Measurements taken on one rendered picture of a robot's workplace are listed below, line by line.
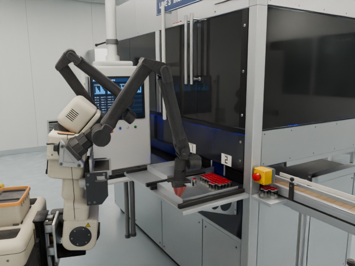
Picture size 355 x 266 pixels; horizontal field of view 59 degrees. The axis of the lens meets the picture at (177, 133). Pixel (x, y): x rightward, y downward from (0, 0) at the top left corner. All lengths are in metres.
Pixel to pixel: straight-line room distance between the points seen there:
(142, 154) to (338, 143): 1.35
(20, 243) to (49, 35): 5.61
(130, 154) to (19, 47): 4.69
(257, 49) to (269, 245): 1.07
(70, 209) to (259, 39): 1.19
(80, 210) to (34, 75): 5.30
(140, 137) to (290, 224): 1.18
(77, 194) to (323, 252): 1.61
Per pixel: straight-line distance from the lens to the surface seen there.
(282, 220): 1.93
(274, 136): 1.70
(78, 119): 1.48
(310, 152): 1.97
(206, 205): 1.52
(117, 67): 2.26
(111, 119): 1.34
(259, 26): 1.58
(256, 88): 1.57
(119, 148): 2.32
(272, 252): 1.97
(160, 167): 2.08
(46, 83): 6.75
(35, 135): 6.81
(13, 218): 1.65
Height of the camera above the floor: 1.49
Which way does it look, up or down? 11 degrees down
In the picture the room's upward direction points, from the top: straight up
